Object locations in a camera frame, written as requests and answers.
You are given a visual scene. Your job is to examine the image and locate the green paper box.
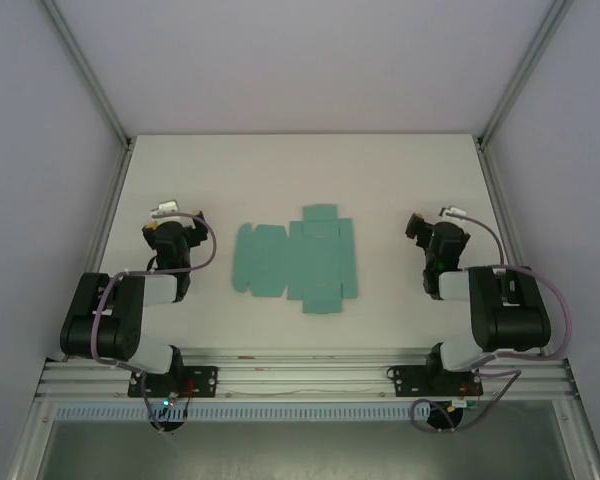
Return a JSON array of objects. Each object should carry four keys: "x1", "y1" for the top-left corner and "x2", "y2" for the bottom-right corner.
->
[{"x1": 231, "y1": 203, "x2": 357, "y2": 316}]

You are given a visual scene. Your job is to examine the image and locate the grey metal sheet panel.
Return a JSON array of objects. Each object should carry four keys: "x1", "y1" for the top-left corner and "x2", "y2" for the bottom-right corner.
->
[{"x1": 34, "y1": 418, "x2": 576, "y2": 480}]

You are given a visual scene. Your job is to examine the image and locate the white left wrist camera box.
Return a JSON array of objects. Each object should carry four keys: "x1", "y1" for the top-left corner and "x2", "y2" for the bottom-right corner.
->
[{"x1": 148, "y1": 199, "x2": 181, "y2": 219}]

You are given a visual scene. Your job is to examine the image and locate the aluminium table side rail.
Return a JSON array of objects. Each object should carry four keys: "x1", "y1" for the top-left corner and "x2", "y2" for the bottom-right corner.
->
[
  {"x1": 477, "y1": 142, "x2": 520, "y2": 269},
  {"x1": 82, "y1": 142, "x2": 134, "y2": 281}
]

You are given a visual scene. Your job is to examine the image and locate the black round cable grommet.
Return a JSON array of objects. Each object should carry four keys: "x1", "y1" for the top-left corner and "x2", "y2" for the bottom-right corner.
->
[
  {"x1": 426, "y1": 402, "x2": 464, "y2": 432},
  {"x1": 149, "y1": 417, "x2": 186, "y2": 434}
]

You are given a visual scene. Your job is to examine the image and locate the aluminium frame post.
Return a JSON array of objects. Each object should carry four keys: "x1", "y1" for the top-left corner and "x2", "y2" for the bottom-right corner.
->
[
  {"x1": 40, "y1": 0, "x2": 134, "y2": 151},
  {"x1": 477, "y1": 0, "x2": 576, "y2": 151}
]

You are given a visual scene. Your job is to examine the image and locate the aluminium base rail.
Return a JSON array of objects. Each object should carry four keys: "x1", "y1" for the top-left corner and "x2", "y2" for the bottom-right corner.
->
[{"x1": 34, "y1": 349, "x2": 579, "y2": 401}]

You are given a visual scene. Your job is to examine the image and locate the slotted pale blue cable duct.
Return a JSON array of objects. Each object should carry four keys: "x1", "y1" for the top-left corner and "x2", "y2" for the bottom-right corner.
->
[{"x1": 53, "y1": 403, "x2": 486, "y2": 422}]

